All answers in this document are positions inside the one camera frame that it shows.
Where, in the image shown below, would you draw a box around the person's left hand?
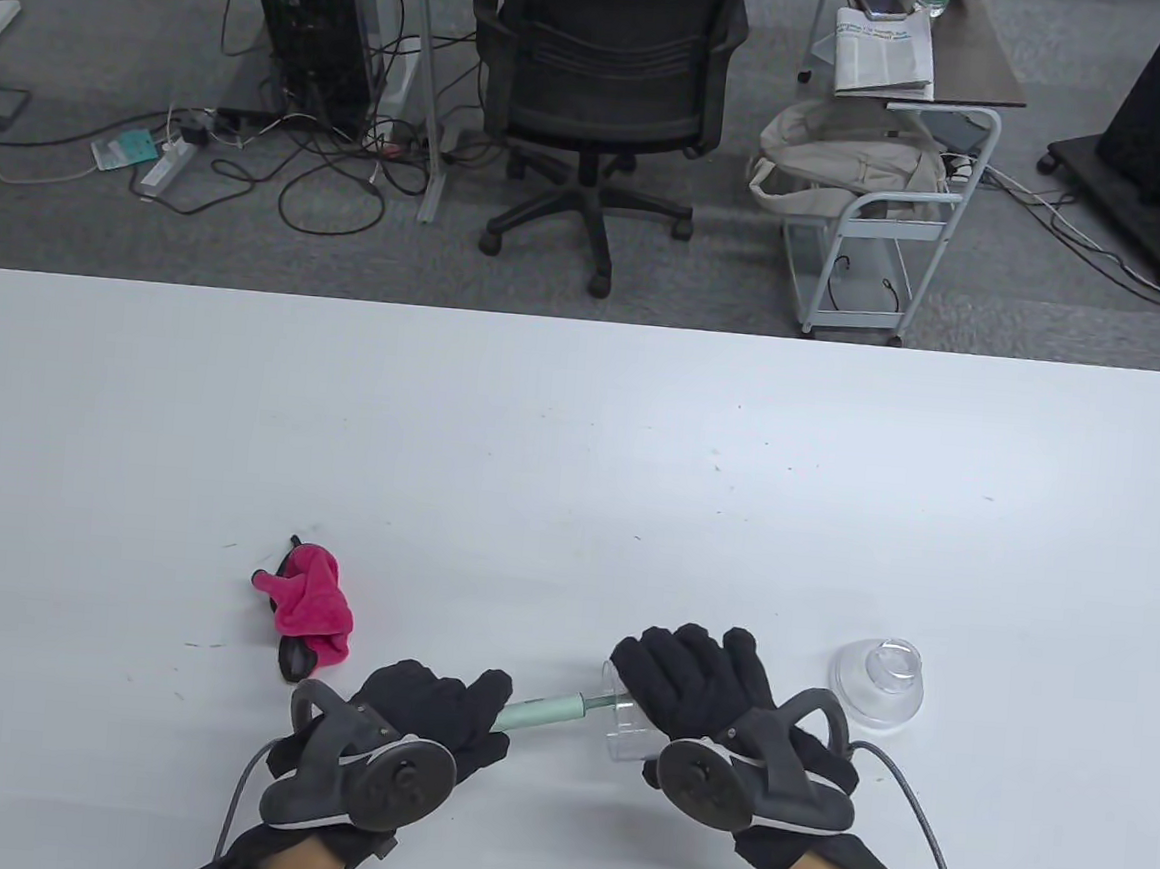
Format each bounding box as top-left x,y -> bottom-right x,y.
260,649 -> 517,869

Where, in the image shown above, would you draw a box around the person's right hand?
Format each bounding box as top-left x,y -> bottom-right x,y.
594,618 -> 871,869

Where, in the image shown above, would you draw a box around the clear plastic cup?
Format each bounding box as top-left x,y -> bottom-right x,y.
594,657 -> 685,770

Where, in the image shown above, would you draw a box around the grey wrist tracker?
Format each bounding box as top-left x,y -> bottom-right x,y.
651,679 -> 863,841
257,676 -> 466,843

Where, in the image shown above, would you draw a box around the black tool under cloth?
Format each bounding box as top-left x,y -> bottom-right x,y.
240,531 -> 334,688

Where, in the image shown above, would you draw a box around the clear plastic dome lid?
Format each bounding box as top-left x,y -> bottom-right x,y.
827,633 -> 930,734

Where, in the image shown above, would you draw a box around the pink cloth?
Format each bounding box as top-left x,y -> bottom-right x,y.
252,542 -> 361,664

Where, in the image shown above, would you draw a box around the white metal cart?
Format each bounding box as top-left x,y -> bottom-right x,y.
772,92 -> 1005,353

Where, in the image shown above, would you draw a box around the beige bag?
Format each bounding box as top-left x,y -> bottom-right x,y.
744,93 -> 958,230

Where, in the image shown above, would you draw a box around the black mesh office chair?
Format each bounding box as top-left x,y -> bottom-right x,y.
449,0 -> 758,310

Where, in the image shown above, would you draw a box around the white power strip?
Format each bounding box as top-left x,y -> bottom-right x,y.
137,137 -> 200,203

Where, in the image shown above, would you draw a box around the white desk leg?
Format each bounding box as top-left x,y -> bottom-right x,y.
384,0 -> 475,227

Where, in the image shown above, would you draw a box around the folded newspaper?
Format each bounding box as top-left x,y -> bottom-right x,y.
829,3 -> 943,104

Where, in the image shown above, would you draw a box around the teal flat box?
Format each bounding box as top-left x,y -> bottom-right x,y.
88,125 -> 161,176

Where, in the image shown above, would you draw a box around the brown side table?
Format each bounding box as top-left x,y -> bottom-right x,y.
795,0 -> 1036,114

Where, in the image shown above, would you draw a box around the black computer tower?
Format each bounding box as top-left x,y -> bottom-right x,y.
225,0 -> 392,139

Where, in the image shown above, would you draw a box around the grey tracker cable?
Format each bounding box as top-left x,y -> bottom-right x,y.
839,740 -> 983,869
210,735 -> 278,869

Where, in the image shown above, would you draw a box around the tangle of black floor cables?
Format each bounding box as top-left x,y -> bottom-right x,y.
150,0 -> 514,250

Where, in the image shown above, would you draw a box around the grey floor cable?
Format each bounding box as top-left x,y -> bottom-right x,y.
937,155 -> 1160,309

